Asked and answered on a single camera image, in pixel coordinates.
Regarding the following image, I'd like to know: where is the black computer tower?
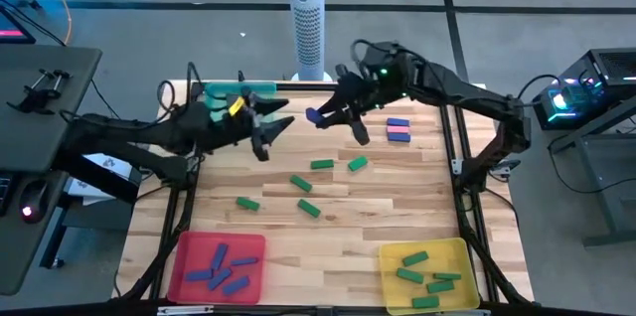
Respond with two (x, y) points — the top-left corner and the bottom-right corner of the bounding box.
(531, 47), (636, 131)

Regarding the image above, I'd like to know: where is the black desk support beam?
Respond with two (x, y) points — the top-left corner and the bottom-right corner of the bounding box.
(53, 154), (140, 206)

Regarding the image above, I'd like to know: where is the black clamp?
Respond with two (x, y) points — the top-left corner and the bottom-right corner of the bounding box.
(5, 69), (72, 116)

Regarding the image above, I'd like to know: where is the white paper sheet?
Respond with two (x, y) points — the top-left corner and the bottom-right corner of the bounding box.
(83, 152), (143, 183)
(67, 176), (108, 207)

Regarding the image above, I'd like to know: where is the black computer mouse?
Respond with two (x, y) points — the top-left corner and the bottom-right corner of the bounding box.
(18, 179), (50, 226)

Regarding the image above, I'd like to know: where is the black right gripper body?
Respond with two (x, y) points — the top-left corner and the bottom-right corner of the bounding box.
(342, 43), (413, 108)

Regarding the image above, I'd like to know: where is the grey metal stand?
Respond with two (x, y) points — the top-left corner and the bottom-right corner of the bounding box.
(546, 99), (636, 248)

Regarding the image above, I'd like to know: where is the white tower fan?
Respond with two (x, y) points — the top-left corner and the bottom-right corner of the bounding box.
(285, 0), (333, 82)

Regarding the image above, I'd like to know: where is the black cable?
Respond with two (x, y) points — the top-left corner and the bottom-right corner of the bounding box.
(549, 151), (636, 196)
(90, 79), (123, 121)

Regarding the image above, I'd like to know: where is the silver metal bracket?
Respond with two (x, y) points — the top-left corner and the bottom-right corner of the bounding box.
(434, 308), (492, 316)
(156, 305), (215, 316)

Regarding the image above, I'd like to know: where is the teal plastic bin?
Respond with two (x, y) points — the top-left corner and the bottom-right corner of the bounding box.
(202, 80), (278, 128)

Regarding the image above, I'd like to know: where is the dark screen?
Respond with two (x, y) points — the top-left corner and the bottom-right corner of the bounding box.
(0, 5), (37, 46)

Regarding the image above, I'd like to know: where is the dark grey side table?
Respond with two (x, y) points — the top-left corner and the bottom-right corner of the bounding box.
(0, 46), (103, 174)

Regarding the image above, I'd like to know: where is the yellow plastic bin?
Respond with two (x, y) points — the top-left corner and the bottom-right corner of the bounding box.
(378, 237), (482, 316)

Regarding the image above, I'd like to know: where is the black aluminium table frame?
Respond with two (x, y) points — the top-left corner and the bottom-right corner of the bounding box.
(118, 79), (536, 316)

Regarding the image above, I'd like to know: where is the dark grey desk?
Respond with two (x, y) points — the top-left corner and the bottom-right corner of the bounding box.
(0, 170), (70, 297)

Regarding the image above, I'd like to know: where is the red plastic bin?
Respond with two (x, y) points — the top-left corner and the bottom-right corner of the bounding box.
(166, 230), (267, 306)

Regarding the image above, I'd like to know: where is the black keyboard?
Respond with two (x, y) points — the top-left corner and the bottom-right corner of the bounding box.
(0, 172), (12, 218)

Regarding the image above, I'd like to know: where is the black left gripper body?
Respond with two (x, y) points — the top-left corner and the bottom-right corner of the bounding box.
(196, 94), (272, 148)

